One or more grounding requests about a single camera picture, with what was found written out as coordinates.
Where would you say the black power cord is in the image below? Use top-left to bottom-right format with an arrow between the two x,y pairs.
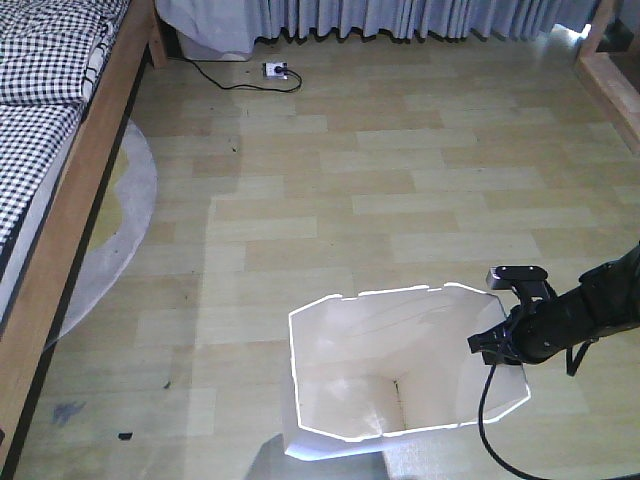
177,54 -> 304,95

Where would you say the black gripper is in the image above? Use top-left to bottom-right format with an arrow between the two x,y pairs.
467,307 -> 530,366

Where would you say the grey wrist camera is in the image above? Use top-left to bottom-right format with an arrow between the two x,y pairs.
486,265 -> 556,303

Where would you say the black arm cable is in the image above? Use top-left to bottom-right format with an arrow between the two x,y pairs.
477,362 -> 551,480

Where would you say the white floor power socket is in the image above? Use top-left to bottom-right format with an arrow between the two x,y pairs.
263,62 -> 288,80

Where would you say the white pleated curtain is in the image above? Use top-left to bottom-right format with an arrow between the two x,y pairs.
156,0 -> 596,54

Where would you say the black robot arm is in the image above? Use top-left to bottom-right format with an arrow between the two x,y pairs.
468,247 -> 639,372

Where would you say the white plastic trash bin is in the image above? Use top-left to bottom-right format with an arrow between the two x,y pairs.
282,282 -> 531,461

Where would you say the wooden furniture leg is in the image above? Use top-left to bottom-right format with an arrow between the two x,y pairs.
575,1 -> 639,155

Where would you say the grey round rug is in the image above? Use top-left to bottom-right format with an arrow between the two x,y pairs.
46,121 -> 158,347

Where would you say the black white checkered bedding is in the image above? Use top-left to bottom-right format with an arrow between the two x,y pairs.
1,1 -> 129,244

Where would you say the wooden bed frame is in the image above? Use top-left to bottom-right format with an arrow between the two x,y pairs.
1,1 -> 167,474

